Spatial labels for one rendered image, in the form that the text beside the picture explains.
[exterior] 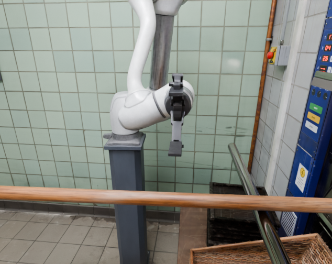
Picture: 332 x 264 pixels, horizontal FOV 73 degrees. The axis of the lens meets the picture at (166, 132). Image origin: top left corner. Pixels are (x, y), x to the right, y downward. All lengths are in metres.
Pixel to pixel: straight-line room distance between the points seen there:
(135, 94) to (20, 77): 1.42
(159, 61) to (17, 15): 1.20
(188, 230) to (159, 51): 0.95
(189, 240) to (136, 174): 0.45
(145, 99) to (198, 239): 0.80
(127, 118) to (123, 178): 0.60
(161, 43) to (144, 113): 0.50
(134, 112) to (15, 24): 1.45
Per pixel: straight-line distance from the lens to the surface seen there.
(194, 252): 1.03
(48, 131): 2.12
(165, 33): 1.17
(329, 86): 0.76
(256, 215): 0.54
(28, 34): 2.02
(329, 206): 0.57
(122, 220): 1.52
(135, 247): 1.67
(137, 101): 0.78
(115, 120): 1.21
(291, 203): 0.54
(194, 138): 1.78
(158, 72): 1.21
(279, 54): 1.38
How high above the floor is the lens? 1.50
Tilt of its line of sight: 21 degrees down
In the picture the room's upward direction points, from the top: straight up
